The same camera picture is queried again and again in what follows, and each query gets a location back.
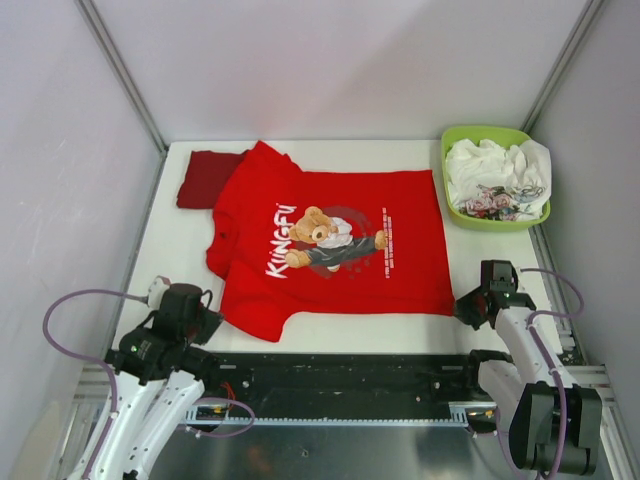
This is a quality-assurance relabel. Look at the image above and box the bright red kungfu t-shirt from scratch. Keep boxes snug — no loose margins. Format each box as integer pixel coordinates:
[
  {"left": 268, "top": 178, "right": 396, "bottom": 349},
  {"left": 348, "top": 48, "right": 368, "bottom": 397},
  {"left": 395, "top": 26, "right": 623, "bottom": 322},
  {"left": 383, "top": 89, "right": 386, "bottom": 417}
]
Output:
[{"left": 206, "top": 142, "right": 454, "bottom": 342}]

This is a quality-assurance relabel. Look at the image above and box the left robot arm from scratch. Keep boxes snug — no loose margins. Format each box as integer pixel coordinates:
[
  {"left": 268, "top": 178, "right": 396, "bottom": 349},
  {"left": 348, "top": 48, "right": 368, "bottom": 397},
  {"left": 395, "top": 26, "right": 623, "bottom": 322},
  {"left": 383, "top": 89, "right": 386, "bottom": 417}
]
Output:
[{"left": 70, "top": 282, "right": 223, "bottom": 479}]

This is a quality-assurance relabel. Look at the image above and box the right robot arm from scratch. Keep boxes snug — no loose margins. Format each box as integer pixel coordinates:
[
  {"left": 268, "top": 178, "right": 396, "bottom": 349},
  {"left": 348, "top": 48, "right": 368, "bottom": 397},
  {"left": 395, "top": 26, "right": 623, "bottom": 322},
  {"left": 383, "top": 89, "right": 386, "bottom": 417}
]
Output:
[{"left": 454, "top": 260, "right": 603, "bottom": 479}]

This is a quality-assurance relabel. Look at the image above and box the white printed t-shirt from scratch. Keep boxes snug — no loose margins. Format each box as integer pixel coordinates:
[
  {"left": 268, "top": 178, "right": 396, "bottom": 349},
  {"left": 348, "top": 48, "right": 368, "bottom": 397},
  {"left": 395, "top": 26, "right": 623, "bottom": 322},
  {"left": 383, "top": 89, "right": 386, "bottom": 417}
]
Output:
[{"left": 444, "top": 139, "right": 552, "bottom": 222}]

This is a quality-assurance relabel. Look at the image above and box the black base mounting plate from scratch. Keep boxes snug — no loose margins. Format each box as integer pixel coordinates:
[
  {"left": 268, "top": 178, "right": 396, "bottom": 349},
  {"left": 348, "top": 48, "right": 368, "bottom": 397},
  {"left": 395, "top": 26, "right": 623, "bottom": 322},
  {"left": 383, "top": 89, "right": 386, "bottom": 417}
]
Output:
[{"left": 206, "top": 353, "right": 489, "bottom": 416}]

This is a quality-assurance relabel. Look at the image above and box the green plastic basket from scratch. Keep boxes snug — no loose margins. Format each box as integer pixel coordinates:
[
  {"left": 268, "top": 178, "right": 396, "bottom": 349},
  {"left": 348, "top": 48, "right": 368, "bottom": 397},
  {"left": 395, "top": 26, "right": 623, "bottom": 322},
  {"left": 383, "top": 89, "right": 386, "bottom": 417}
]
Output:
[{"left": 441, "top": 125, "right": 552, "bottom": 233}]

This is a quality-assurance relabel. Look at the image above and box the folded dark red shirt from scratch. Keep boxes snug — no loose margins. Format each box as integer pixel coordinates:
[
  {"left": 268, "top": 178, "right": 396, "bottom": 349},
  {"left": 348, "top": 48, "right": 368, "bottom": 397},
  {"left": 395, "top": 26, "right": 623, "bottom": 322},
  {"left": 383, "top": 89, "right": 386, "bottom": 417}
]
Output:
[{"left": 176, "top": 150, "right": 247, "bottom": 210}]

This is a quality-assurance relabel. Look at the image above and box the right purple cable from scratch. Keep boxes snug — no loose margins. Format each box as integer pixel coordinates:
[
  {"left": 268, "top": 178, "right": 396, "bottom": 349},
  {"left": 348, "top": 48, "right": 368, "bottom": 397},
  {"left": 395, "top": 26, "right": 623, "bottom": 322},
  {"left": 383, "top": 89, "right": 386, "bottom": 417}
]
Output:
[{"left": 494, "top": 267, "right": 585, "bottom": 480}]

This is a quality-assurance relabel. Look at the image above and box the purple cable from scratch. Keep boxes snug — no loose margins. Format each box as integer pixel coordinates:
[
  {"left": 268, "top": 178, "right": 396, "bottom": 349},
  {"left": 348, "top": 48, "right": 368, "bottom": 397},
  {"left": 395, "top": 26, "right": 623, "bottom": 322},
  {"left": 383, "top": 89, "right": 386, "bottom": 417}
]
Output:
[
  {"left": 42, "top": 288, "right": 256, "bottom": 480},
  {"left": 494, "top": 267, "right": 585, "bottom": 480}
]

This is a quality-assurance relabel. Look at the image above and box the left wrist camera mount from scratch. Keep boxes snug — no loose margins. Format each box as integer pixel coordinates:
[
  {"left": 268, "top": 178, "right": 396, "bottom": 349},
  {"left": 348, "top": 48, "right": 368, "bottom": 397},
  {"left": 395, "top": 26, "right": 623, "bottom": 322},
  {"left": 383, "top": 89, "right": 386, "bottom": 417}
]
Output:
[{"left": 146, "top": 276, "right": 171, "bottom": 310}]

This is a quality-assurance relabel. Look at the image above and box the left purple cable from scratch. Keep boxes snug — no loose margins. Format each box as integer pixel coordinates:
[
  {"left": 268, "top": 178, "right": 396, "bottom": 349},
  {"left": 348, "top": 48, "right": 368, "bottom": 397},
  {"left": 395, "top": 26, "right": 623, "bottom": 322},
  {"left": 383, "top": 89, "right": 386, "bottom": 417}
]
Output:
[{"left": 42, "top": 288, "right": 256, "bottom": 480}]

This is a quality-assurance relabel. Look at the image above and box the white cable duct rail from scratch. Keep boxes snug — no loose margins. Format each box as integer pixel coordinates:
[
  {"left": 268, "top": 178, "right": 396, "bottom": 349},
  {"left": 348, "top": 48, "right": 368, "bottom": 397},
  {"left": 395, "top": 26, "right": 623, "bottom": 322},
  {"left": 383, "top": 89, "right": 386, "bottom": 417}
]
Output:
[{"left": 181, "top": 402, "right": 496, "bottom": 429}]

